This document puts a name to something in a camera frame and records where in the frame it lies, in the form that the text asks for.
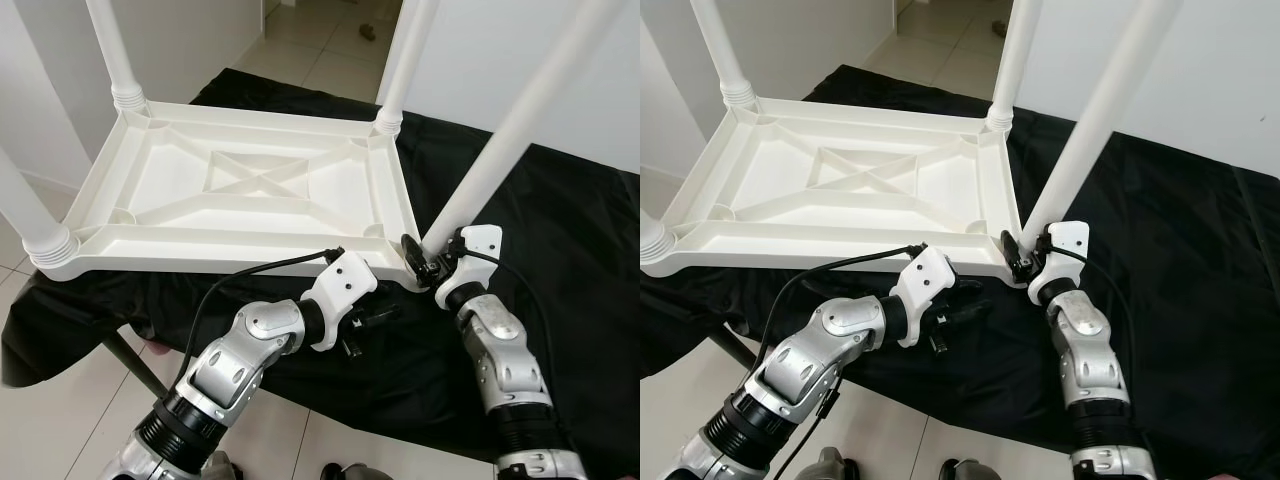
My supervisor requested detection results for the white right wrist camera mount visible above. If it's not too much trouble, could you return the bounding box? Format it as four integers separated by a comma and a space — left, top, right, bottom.
435, 225, 501, 306
1030, 222, 1091, 301

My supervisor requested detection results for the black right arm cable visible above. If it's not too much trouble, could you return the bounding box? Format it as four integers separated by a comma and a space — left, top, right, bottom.
1055, 245, 1141, 401
470, 250, 561, 401

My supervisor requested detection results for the grey robot foot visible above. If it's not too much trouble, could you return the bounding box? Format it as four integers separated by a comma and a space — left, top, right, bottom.
940, 458, 1006, 480
805, 447, 861, 480
320, 460, 396, 480
200, 450, 241, 480

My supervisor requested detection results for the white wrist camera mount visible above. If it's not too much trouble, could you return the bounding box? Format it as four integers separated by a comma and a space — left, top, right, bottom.
435, 225, 501, 306
300, 250, 379, 351
1030, 222, 1091, 301
890, 245, 956, 348

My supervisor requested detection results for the black metal table leg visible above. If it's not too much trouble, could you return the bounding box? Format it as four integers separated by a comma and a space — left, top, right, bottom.
100, 335, 171, 401
715, 335, 763, 377

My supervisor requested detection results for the grey left robot foot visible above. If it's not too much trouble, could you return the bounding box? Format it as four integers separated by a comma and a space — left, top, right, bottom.
200, 450, 241, 480
805, 447, 861, 480

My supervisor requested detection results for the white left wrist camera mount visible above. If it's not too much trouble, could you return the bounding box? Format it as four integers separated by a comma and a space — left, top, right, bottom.
890, 245, 956, 348
300, 250, 379, 351

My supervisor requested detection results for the grey right robot foot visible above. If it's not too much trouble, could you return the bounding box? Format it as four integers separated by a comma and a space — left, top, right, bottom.
320, 460, 396, 480
940, 458, 1006, 480

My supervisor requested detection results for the white plastic children table top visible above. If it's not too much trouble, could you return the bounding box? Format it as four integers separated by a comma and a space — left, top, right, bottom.
30, 100, 426, 291
640, 97, 1026, 279

